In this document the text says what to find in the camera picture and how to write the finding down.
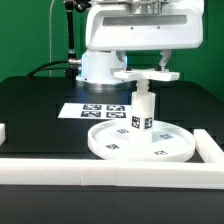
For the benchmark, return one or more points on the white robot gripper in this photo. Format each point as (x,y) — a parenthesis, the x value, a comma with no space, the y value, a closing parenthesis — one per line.
(129,25)

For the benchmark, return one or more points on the white cross-shaped table base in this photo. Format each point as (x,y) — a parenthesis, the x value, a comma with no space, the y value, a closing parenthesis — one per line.
(142,76)

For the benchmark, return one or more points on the white round table top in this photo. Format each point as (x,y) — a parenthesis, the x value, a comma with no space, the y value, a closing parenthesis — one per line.
(115,140)

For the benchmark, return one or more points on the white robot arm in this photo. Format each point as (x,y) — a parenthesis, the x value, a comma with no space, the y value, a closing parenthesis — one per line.
(98,68)

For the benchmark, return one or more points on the white marker sheet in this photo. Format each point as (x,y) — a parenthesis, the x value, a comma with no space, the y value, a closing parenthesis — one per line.
(94,111)

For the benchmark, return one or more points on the white right fence bar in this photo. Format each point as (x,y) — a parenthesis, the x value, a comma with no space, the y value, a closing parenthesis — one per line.
(207,148)

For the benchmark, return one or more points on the white fence bar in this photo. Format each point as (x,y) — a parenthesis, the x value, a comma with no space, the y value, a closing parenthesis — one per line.
(207,148)
(14,171)

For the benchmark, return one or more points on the white left fence block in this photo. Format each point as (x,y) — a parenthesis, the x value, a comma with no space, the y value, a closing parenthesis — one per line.
(2,133)

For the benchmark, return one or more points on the white front fence bar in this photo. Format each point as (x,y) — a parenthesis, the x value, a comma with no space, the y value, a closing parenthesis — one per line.
(14,171)

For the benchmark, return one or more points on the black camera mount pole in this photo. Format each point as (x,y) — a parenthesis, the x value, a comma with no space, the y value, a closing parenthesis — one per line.
(80,6)

